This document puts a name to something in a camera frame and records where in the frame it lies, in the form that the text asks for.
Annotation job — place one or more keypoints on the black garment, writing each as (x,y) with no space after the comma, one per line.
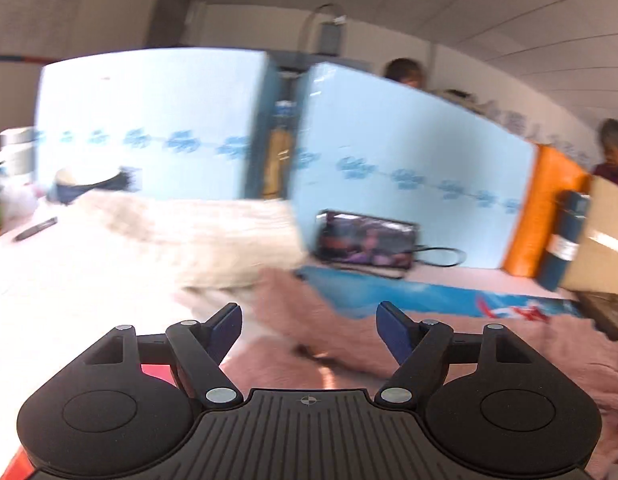
(69,184)

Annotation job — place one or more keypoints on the cream knitted garment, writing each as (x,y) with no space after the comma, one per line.
(192,243)

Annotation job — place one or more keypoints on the dark blue vacuum bottle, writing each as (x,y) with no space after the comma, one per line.
(562,245)

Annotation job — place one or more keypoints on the blue anime desk mat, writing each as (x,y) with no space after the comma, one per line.
(357,295)

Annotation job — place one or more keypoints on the brown leather bag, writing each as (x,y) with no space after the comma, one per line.
(601,308)

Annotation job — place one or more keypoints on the large light blue box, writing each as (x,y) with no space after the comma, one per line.
(367,145)

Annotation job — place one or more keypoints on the person behind blue box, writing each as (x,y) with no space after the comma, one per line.
(406,71)

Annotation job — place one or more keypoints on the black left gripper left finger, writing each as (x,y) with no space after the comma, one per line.
(198,349)

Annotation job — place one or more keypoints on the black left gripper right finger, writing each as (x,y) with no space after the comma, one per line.
(420,350)

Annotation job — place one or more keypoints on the smartphone with lit screen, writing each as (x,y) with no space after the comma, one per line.
(365,243)

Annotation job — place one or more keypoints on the pink knitted sweater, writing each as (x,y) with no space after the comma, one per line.
(501,396)

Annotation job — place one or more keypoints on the woman in purple jacket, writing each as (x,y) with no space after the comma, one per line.
(608,139)

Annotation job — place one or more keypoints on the brown cardboard box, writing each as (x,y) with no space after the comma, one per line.
(595,266)

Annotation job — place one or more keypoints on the orange cardboard box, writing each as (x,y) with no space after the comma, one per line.
(554,174)

